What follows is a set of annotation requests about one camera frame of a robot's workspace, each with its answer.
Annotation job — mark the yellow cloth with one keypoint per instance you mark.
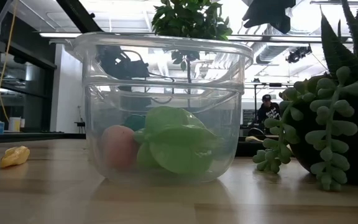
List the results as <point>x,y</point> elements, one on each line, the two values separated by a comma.
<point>253,139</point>

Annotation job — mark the small potted succulent plant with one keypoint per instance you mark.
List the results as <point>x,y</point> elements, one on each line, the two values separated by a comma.
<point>331,124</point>

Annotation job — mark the small black stand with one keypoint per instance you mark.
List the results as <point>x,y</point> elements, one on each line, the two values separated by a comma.
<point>80,124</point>

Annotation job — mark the dark green toy pepper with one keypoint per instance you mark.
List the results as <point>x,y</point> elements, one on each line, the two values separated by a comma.
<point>135,122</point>

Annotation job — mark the leafy green plant, black pot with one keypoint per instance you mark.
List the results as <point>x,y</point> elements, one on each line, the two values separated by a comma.
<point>191,18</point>

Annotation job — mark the black counter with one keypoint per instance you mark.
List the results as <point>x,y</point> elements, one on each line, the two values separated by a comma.
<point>36,137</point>

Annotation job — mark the ceiling light bar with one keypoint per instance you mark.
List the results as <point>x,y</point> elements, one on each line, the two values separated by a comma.
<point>61,35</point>

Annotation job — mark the light green leafy toy vegetable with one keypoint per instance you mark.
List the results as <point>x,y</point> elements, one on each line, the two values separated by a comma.
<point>179,155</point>

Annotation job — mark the white tub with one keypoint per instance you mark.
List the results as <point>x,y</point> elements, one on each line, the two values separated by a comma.
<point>15,124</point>

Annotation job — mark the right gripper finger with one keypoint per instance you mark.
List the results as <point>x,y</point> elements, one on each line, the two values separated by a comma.
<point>252,14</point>

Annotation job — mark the clear plastic tupperware container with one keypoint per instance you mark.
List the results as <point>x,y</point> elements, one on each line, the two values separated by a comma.
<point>232,124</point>

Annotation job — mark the pink toy peach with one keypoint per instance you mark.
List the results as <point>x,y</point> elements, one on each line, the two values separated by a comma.
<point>118,146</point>

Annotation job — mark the person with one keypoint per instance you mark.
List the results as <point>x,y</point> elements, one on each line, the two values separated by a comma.
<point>267,113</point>

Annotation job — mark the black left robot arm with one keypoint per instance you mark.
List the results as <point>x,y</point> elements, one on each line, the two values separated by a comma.
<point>120,63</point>

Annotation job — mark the black ceiling-mounted device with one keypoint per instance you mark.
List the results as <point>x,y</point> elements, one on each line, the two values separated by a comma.
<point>297,54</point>

